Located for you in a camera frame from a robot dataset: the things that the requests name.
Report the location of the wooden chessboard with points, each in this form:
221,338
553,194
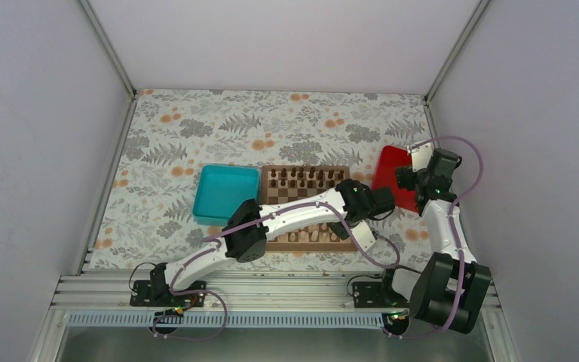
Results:
286,183

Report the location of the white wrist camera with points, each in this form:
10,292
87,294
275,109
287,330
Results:
364,239
420,155

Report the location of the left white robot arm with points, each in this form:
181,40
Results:
245,237

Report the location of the floral patterned table mat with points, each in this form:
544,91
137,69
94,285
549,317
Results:
175,133

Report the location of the aluminium frame post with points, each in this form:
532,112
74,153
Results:
108,48
472,22

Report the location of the aluminium frame post left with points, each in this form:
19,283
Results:
108,48

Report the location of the aluminium frame post right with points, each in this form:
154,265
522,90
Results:
472,22

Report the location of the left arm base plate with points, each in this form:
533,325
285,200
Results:
145,295

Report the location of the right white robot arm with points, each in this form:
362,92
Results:
449,292

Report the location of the teal plastic tray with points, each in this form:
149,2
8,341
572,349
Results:
221,190

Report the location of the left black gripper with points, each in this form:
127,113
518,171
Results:
335,227

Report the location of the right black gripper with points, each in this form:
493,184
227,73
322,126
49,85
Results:
404,178

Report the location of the red plastic bin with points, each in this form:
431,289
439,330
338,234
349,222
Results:
389,160

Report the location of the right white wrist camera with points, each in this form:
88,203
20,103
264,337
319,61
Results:
420,155

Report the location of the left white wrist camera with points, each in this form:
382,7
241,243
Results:
364,239

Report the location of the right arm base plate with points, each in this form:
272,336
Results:
374,294

